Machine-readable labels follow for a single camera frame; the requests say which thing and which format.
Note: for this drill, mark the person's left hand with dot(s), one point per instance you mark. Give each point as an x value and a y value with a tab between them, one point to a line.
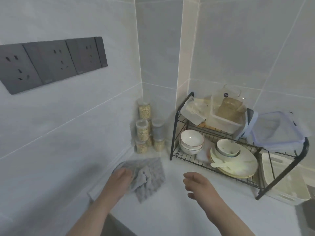
118	184

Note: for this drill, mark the person's right hand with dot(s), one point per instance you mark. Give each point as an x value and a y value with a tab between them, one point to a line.
206	194

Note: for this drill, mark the grey fluffy towel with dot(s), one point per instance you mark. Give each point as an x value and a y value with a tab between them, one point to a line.
150	174

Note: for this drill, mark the person's left forearm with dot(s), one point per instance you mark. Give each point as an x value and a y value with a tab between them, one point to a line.
91	216

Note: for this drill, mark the person's right forearm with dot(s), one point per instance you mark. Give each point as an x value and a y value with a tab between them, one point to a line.
231	221

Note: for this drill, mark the cream plastic spoon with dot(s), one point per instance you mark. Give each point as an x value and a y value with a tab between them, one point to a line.
217	165

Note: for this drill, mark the pale yellow plate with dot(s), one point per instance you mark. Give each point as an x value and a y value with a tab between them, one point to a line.
236	176

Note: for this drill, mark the white red printed mat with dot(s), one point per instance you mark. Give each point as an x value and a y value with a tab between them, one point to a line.
204	154

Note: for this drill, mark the cream bowl green rim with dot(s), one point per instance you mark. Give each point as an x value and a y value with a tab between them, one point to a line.
226	158

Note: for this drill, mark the cream plate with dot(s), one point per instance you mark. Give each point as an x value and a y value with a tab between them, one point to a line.
246	162

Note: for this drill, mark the small cream bowl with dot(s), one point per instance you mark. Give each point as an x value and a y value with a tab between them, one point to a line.
227	147

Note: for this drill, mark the white bowl red rim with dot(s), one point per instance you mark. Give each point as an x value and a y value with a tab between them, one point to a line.
192	138

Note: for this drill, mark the clear empty jar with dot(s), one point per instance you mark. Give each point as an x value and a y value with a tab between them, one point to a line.
158	130

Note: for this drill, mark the yellow orange cloth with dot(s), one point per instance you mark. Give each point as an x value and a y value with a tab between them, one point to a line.
202	124

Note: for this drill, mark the white plastic basket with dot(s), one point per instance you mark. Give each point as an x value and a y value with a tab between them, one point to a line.
285	184

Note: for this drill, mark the grey blue container lid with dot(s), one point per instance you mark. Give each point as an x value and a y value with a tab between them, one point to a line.
251	122

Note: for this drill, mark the clear lid blue rim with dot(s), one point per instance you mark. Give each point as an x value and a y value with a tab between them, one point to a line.
273	130

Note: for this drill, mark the grey wall cabinet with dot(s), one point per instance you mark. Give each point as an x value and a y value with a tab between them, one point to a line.
49	63

